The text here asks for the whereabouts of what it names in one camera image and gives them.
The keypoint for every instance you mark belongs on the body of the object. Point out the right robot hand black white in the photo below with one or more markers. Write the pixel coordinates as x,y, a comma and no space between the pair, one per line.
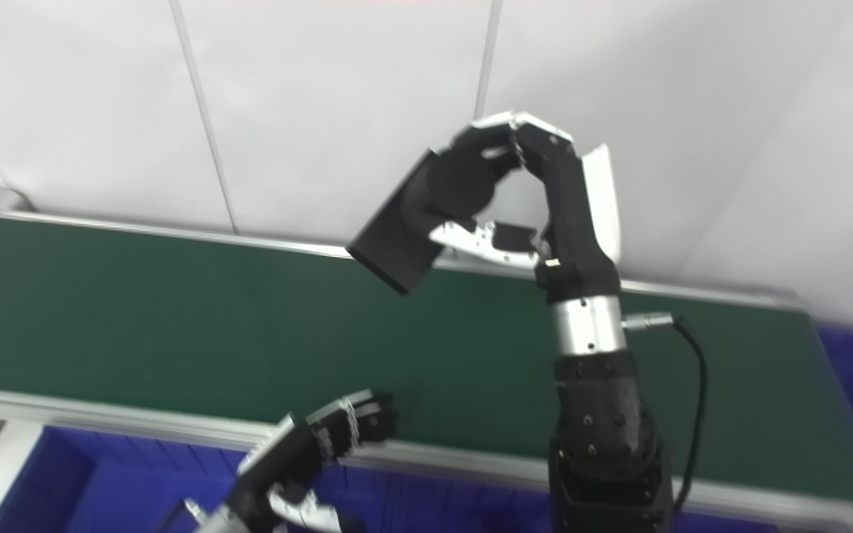
574,237

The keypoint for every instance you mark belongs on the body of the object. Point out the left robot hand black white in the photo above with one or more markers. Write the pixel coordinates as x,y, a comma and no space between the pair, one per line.
293,459

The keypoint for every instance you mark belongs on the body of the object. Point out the black cylinder-on-base part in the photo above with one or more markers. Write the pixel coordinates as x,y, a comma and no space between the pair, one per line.
397,244

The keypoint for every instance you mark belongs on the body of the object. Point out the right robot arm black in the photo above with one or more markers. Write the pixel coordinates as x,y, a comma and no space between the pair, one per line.
604,429

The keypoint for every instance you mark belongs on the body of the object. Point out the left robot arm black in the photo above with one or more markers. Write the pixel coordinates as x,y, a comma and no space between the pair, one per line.
223,524

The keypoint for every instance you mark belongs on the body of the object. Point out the green conveyor belt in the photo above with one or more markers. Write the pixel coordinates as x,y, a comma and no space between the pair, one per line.
138,423
175,318

